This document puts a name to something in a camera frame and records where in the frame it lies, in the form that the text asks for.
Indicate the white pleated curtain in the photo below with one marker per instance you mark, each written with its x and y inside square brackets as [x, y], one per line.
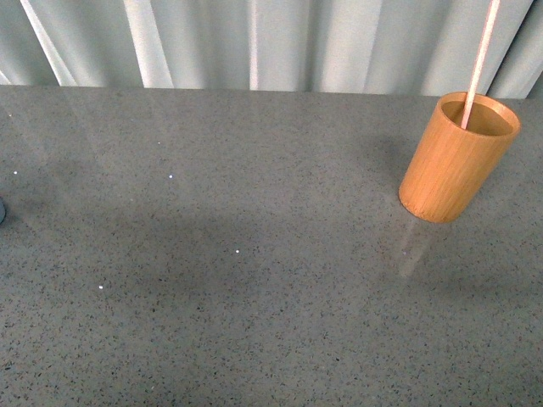
[383, 47]

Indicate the wooden cylindrical chopstick holder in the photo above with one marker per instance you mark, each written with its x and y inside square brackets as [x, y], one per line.
[451, 164]

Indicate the blue plastic cup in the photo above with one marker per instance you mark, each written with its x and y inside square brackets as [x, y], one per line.
[2, 211]

